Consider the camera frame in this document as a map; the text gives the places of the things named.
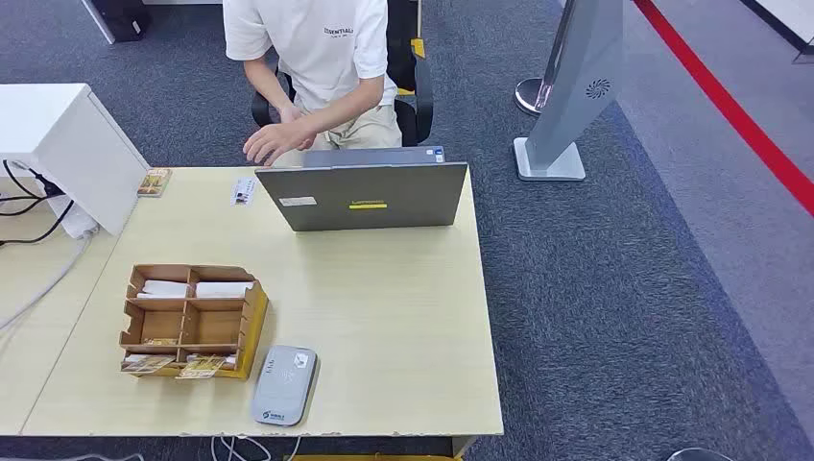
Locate person's left hand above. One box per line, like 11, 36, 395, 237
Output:
242, 120, 318, 168

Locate white ID card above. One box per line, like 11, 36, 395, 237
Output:
229, 177, 258, 207

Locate seated person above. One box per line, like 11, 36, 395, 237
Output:
222, 0, 404, 168

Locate gold key card stack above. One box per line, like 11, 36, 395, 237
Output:
136, 167, 173, 199

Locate wooden card organizer box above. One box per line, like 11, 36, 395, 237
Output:
118, 263, 271, 381

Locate grey card reader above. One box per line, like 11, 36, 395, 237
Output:
250, 344, 319, 427

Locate grey laptop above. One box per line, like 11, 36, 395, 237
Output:
254, 146, 469, 233

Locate black office chair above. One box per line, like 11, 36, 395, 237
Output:
251, 0, 435, 148

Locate white envelope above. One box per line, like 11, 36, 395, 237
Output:
135, 279, 190, 301
194, 280, 255, 300

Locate black computer tower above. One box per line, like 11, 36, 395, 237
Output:
81, 0, 153, 46

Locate white cabinet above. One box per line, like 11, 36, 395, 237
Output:
0, 83, 152, 237

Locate white power strip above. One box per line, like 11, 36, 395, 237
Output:
47, 193, 100, 240

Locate grey kiosk stand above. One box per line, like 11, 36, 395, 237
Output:
513, 0, 625, 183

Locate white counter dark edge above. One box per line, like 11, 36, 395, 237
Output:
740, 0, 814, 65

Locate chrome round base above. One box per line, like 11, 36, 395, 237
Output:
666, 448, 735, 461

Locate black cable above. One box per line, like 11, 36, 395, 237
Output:
0, 158, 65, 219
0, 200, 76, 248

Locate chrome stanchion post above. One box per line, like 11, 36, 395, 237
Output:
514, 0, 577, 118

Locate grey cable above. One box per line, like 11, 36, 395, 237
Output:
0, 231, 93, 332

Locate white cables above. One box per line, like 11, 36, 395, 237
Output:
209, 435, 303, 461

